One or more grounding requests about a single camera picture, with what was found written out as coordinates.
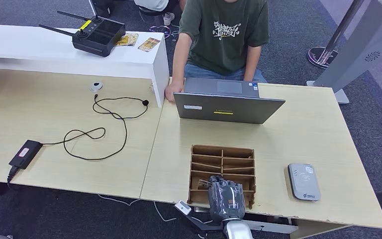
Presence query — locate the wooden compartment box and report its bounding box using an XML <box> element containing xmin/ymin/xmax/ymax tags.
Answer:
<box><xmin>188</xmin><ymin>144</ymin><xmax>256</xmax><ymax>210</ymax></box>

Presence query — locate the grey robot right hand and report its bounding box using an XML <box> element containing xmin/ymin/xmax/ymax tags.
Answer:
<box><xmin>207</xmin><ymin>175</ymin><xmax>246</xmax><ymax>222</ymax></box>

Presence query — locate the grey kiosk stand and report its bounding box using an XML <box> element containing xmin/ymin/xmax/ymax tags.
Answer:
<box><xmin>306</xmin><ymin>0</ymin><xmax>382</xmax><ymax>106</ymax></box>

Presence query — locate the grey card reader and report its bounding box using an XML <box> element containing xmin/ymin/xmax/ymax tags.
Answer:
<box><xmin>287</xmin><ymin>163</ymin><xmax>322</xmax><ymax>203</ymax></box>

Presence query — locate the tangled purple cable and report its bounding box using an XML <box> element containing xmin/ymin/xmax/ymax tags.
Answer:
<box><xmin>149</xmin><ymin>24</ymin><xmax>179</xmax><ymax>42</ymax></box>

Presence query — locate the person's right hand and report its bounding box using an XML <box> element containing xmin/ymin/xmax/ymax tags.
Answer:
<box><xmin>164</xmin><ymin>82</ymin><xmax>185</xmax><ymax>103</ymax></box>

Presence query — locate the grey laptop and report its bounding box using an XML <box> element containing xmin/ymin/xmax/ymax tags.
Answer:
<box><xmin>173</xmin><ymin>77</ymin><xmax>287</xmax><ymax>125</ymax></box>

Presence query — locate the worn yellow card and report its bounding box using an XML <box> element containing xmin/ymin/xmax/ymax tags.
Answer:
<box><xmin>115</xmin><ymin>33</ymin><xmax>140</xmax><ymax>47</ymax></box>

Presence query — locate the yellow patterned ID card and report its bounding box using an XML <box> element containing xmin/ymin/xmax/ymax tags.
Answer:
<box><xmin>137</xmin><ymin>37</ymin><xmax>161</xmax><ymax>52</ymax></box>

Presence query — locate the chrome stanchion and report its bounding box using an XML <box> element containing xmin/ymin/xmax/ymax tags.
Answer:
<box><xmin>307</xmin><ymin>0</ymin><xmax>366</xmax><ymax>70</ymax></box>

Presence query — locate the white floor cable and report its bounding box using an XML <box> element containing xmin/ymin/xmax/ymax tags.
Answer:
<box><xmin>98</xmin><ymin>194</ymin><xmax>216</xmax><ymax>239</ymax></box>

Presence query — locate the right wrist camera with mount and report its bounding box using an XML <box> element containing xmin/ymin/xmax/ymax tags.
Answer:
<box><xmin>174</xmin><ymin>200</ymin><xmax>226</xmax><ymax>232</ymax></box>

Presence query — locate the white shelf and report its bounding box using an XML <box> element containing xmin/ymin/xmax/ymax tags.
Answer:
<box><xmin>0</xmin><ymin>23</ymin><xmax>171</xmax><ymax>109</ymax></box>

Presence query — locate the white desk crossbeam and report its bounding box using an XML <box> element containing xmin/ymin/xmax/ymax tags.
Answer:
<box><xmin>243</xmin><ymin>219</ymin><xmax>300</xmax><ymax>236</ymax></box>

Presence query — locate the black plug cable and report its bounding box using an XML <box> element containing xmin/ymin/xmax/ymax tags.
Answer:
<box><xmin>6</xmin><ymin>166</ymin><xmax>20</xmax><ymax>185</ymax></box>

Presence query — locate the bystander person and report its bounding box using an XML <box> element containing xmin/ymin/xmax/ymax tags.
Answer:
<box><xmin>134</xmin><ymin>0</ymin><xmax>183</xmax><ymax>26</ymax></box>

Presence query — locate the thin black cable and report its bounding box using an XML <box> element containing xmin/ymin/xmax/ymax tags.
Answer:
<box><xmin>41</xmin><ymin>94</ymin><xmax>150</xmax><ymax>161</ymax></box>

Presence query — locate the black adapter box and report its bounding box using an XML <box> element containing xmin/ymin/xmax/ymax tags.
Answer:
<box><xmin>8</xmin><ymin>139</ymin><xmax>43</xmax><ymax>170</ymax></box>

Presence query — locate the black remote controller with antennas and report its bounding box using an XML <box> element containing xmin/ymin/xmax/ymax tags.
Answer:
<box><xmin>39</xmin><ymin>9</ymin><xmax>127</xmax><ymax>58</ymax></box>

